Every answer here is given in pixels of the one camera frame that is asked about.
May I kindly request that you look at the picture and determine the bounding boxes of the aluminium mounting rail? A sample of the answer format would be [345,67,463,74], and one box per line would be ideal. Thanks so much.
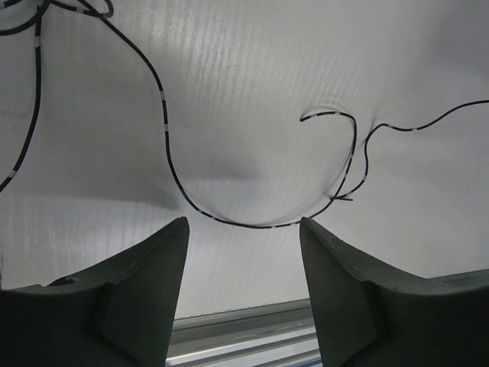
[166,269,489,367]

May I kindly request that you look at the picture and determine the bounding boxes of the red and black wires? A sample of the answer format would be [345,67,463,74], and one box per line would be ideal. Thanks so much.
[0,0,358,229]

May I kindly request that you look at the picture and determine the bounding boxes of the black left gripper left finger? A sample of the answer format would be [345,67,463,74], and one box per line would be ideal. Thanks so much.
[1,217,189,366]

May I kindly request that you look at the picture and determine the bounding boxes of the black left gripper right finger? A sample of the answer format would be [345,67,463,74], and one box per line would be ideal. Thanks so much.
[300,218,488,366]

